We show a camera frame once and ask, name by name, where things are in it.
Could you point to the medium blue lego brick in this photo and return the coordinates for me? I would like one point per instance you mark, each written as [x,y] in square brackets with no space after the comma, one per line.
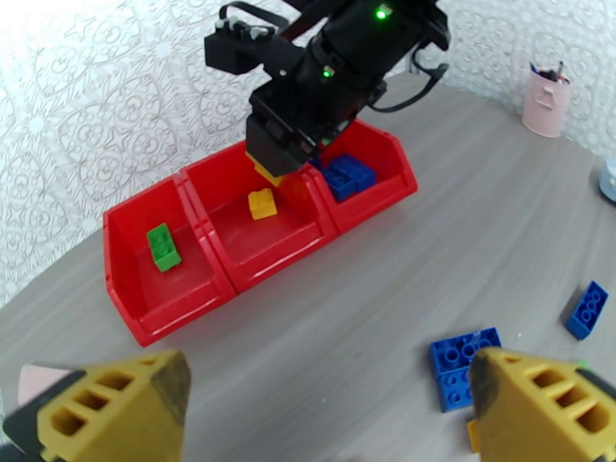
[339,185]

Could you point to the red plastic storage bin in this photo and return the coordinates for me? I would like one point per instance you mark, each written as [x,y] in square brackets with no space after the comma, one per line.
[260,253]
[144,302]
[385,186]

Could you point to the long blue lego brick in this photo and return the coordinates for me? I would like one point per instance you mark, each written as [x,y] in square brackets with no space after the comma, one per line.
[587,311]

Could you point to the pink pen cup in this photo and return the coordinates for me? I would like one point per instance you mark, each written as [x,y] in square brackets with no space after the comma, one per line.
[546,109]

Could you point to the large blue lego block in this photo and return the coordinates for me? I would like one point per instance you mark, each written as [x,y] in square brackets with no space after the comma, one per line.
[450,374]

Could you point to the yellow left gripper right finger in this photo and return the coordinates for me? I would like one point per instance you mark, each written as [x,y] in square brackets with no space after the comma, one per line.
[519,417]

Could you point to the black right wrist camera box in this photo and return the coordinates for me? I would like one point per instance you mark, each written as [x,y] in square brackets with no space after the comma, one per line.
[231,54]

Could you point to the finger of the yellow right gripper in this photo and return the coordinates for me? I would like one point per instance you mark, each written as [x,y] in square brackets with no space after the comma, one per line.
[274,150]

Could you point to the small blue lego brick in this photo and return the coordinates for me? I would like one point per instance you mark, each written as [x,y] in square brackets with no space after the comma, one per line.
[361,173]

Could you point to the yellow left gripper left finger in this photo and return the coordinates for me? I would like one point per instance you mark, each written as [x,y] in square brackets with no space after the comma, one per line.
[120,407]

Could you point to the medium green lego brick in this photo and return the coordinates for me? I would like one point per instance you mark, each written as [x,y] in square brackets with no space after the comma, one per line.
[164,247]

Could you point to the pink rounded box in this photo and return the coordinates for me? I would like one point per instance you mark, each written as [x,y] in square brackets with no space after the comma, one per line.
[36,381]

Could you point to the light blue toy car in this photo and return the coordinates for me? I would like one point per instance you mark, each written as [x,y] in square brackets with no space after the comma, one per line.
[608,181]

